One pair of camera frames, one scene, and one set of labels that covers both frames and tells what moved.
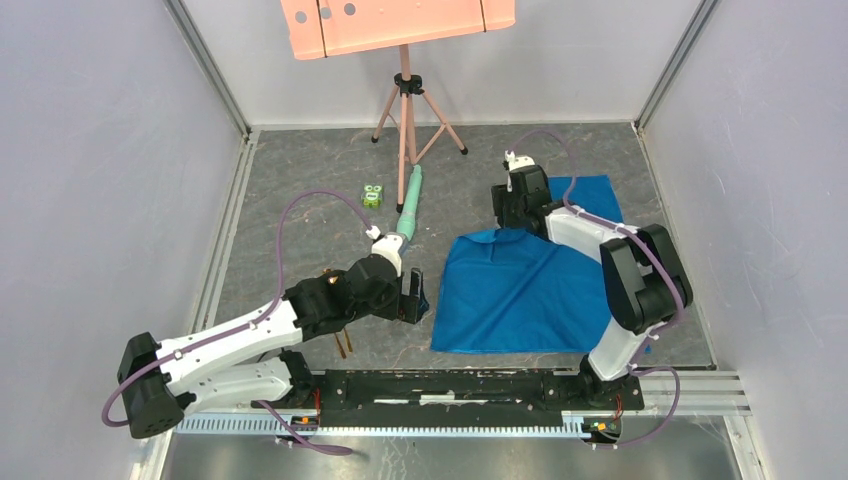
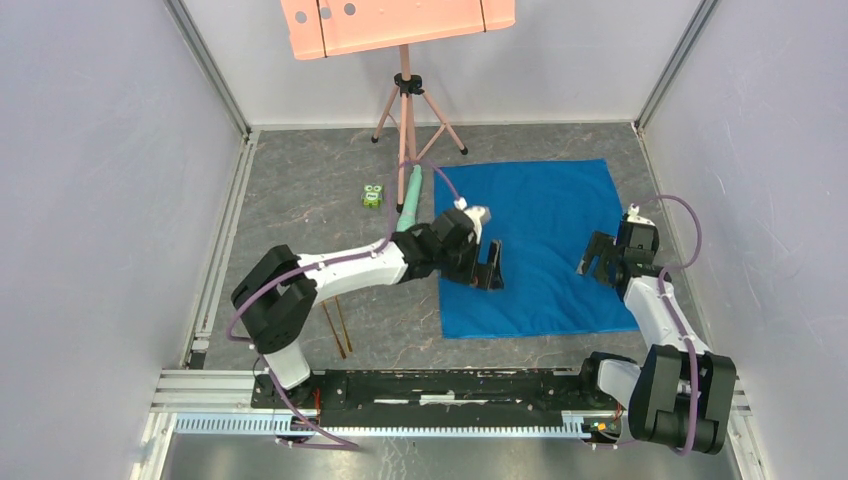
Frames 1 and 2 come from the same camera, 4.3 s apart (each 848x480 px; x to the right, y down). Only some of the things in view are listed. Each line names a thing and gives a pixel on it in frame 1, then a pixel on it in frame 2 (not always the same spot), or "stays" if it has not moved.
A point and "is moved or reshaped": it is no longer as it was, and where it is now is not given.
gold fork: [341, 349] stays
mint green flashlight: [407, 218] stays
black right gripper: [501, 197] → [600, 245]
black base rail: [461, 398] stays
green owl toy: [371, 196] stays
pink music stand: [324, 28] stays
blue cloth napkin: [513, 291] is moved or reshaped
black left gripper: [409, 308] → [481, 275]
